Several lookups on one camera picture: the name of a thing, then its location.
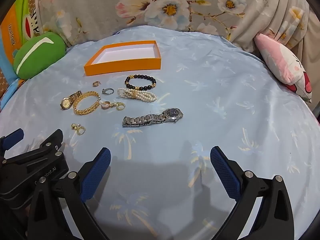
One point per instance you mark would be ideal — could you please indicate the grey floral blanket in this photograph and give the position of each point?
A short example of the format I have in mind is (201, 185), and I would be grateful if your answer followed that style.
(293, 23)

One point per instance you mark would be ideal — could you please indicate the green plush pillow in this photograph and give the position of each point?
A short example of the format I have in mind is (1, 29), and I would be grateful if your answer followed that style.
(38, 54)

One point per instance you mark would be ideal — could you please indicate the small gold hoop earring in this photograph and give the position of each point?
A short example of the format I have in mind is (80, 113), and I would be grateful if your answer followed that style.
(96, 83)

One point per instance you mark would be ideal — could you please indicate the small gold wristwatch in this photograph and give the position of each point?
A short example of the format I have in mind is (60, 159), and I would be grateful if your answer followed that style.
(67, 102)

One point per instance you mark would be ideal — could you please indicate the pink cartoon pillow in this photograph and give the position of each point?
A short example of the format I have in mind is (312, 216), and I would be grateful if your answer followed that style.
(285, 66)

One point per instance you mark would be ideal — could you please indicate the silver wristwatch blue dial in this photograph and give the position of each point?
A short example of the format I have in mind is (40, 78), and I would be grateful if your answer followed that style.
(168, 115)

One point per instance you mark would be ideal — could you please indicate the orange cardboard box tray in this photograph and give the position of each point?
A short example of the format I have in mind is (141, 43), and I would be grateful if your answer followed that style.
(124, 57)

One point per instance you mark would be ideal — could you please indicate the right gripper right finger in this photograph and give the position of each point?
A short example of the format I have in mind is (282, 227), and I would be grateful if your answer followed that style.
(274, 219)

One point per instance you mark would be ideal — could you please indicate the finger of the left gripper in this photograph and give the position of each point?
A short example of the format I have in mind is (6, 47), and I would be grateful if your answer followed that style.
(7, 142)

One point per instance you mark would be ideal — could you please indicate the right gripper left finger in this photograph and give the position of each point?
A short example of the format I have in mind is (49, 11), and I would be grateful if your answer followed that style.
(78, 187)

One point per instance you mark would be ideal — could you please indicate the gold pearl earring pair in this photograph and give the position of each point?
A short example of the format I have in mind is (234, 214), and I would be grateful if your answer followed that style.
(80, 130)

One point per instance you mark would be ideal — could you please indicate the orange green cartoon sheet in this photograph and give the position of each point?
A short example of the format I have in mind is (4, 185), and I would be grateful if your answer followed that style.
(18, 27)

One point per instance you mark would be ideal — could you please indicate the gold hoop earring pair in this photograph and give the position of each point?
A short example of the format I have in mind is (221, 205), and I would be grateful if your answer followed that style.
(117, 105)

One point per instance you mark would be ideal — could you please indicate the light blue palm bedsheet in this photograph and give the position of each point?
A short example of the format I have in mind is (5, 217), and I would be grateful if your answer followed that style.
(161, 183)

